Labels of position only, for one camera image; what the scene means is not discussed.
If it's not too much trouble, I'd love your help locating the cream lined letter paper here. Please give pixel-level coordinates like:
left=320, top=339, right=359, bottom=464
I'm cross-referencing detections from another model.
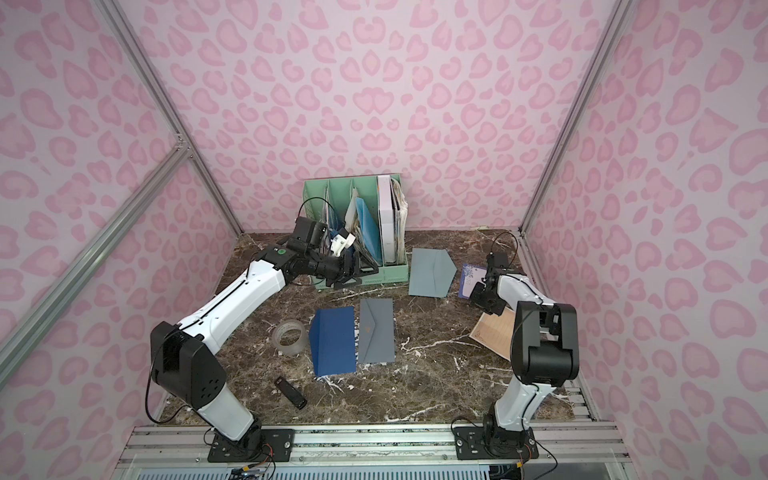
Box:
left=469, top=308, right=515, bottom=360

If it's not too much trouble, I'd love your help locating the stack of papers right slot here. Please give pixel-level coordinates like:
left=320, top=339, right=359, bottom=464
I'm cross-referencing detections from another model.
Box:
left=391, top=178, right=408, bottom=264

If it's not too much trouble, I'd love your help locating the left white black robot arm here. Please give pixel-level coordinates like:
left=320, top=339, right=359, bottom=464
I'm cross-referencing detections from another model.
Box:
left=149, top=243, right=379, bottom=442

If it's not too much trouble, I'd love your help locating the clear tape roll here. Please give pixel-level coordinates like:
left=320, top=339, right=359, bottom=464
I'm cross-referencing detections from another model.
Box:
left=270, top=320, right=309, bottom=357

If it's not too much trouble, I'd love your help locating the white folder in organizer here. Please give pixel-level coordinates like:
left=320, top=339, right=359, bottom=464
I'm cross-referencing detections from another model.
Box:
left=377, top=175, right=397, bottom=265

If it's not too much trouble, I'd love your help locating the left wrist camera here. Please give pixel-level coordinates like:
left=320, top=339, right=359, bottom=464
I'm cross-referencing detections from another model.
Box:
left=330, top=232, right=356, bottom=257

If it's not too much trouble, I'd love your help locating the green file organizer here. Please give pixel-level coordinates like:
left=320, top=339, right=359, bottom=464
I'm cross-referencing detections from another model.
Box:
left=302, top=174, right=409, bottom=284

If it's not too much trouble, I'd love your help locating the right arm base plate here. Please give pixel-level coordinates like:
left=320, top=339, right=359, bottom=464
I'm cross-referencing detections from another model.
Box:
left=451, top=425, right=539, bottom=463

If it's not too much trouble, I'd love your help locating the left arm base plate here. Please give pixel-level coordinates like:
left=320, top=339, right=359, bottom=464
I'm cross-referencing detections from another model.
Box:
left=207, top=427, right=295, bottom=463

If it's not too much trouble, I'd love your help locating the dark blue envelope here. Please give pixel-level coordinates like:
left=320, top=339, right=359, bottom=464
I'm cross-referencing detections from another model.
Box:
left=309, top=306, right=356, bottom=377

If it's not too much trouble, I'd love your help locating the light teal envelope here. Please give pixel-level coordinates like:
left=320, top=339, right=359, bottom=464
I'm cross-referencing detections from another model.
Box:
left=409, top=248, right=457, bottom=298

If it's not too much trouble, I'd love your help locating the small black device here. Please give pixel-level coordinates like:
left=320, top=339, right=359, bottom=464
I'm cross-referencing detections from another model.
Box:
left=274, top=376, right=307, bottom=410

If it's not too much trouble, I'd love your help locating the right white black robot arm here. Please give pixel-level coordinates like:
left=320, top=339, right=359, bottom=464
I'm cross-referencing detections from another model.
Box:
left=470, top=252, right=579, bottom=443

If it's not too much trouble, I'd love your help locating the aluminium front rail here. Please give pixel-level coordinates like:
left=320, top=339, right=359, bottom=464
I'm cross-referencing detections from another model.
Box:
left=117, top=422, right=630, bottom=470

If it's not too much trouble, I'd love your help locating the white letter paper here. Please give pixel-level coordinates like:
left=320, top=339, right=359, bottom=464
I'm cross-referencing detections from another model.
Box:
left=458, top=264, right=486, bottom=299

